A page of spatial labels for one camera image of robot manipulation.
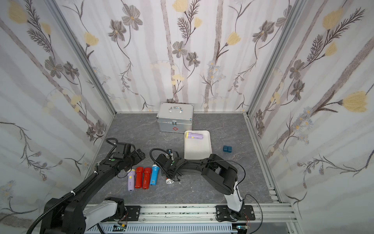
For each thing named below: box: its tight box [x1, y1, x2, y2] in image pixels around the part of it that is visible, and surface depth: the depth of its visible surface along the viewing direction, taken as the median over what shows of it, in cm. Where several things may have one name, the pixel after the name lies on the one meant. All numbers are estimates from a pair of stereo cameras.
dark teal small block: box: [223, 145, 233, 154], surface depth 100 cm
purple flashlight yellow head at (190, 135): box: [186, 131, 204, 140], surface depth 105 cm
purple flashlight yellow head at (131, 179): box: [127, 168, 136, 192], surface depth 83 cm
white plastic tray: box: [184, 130, 213, 160], surface depth 104 cm
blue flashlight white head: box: [149, 164, 160, 186], surface depth 87 cm
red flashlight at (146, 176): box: [142, 167, 152, 190], surface depth 85 cm
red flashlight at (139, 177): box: [134, 166, 144, 189], surface depth 86 cm
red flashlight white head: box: [165, 177, 175, 185], surface depth 84 cm
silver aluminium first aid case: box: [156, 101, 194, 133], surface depth 103 cm
